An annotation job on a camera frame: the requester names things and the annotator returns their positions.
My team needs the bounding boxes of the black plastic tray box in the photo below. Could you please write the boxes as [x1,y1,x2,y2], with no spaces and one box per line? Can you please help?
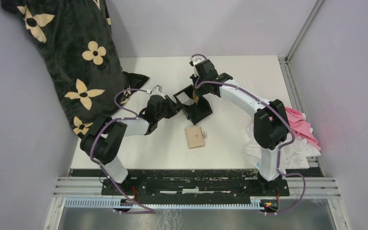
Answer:
[173,85,213,125]

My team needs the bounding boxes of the aluminium frame rail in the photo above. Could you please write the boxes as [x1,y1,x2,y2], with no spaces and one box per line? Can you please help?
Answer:
[278,0,326,113]

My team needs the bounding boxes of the pink cloth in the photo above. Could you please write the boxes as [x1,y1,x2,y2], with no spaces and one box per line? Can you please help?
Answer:
[285,107,321,150]

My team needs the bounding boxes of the stack of credit cards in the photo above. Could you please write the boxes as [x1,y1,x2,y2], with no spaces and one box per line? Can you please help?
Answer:
[178,94,195,106]

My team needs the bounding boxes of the purple cable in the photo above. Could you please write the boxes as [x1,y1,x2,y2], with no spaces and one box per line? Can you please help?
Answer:
[191,53,307,215]
[89,89,158,215]

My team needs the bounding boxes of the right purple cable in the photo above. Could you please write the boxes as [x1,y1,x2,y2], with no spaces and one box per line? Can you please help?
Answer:
[191,53,307,215]

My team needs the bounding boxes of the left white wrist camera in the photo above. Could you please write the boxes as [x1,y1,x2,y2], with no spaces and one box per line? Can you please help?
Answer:
[146,85,165,99]

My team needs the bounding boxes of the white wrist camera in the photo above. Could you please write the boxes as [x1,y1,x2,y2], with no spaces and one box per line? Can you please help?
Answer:
[146,85,165,99]
[189,56,206,67]

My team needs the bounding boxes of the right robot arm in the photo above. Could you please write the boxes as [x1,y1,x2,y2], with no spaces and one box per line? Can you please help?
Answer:
[190,56,290,196]

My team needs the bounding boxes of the white slotted cable duct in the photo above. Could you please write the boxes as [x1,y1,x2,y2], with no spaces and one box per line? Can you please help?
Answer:
[64,197,262,210]

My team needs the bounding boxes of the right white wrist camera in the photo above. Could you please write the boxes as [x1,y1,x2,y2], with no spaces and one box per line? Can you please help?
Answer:
[189,56,206,67]

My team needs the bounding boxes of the black floral blanket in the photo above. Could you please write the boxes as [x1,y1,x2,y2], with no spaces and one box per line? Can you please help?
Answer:
[0,0,149,138]

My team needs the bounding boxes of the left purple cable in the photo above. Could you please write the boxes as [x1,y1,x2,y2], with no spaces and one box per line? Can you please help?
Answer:
[89,89,158,215]

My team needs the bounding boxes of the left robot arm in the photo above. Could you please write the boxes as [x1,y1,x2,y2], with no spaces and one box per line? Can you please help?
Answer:
[80,95,181,195]

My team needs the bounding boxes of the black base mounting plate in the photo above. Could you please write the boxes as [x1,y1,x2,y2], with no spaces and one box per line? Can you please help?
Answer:
[120,169,290,205]

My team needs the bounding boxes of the white cloth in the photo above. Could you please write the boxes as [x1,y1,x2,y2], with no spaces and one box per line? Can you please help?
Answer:
[242,123,321,173]

